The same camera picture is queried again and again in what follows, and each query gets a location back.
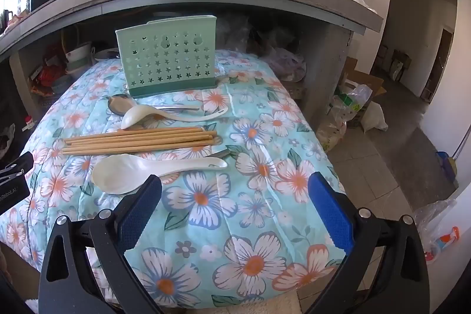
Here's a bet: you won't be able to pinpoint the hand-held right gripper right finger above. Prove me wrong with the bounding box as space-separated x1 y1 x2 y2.
307 171 431 314

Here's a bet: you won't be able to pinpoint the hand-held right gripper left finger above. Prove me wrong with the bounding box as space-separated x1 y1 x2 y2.
38 174 165 314

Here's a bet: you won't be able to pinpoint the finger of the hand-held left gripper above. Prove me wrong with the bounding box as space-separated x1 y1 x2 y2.
0 151 34 187

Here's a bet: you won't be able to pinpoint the large white scalloped spoon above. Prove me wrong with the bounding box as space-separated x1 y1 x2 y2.
91 154 228 195

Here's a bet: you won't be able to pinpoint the wooden chopstick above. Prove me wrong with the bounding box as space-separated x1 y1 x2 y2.
62 143 215 155
107 127 204 137
62 139 215 153
66 133 218 147
65 130 207 145
63 136 218 150

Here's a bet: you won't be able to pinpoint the small white spoon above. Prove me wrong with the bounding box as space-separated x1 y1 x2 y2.
121 104 229 129

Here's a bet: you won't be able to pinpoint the green star-cut utensil holder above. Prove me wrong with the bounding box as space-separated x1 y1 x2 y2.
115 14 221 98

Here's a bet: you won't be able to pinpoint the black plastic bag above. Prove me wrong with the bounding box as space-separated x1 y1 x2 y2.
0 123 17 160

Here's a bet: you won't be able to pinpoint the red snack packets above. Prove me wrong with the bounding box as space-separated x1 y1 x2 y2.
31 57 72 94

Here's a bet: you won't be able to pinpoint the floral blanket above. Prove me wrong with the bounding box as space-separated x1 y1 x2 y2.
0 49 346 307

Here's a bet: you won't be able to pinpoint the white plastic bag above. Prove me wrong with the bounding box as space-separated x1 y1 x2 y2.
318 82 387 151

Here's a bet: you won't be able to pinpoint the stack of white bowls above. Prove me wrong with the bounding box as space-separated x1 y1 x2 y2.
65 42 94 72

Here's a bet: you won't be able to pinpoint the white printed plate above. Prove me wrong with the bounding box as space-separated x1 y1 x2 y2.
94 48 120 61

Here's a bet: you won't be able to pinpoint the cardboard box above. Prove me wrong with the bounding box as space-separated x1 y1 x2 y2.
342 57 387 105

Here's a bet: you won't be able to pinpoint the purple plastic bag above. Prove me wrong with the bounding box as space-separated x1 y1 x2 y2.
258 45 306 81

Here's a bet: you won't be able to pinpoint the wooden door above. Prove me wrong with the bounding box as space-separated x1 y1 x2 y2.
429 28 454 102

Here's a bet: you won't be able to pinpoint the yellow hose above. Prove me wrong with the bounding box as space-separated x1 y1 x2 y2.
61 25 79 53

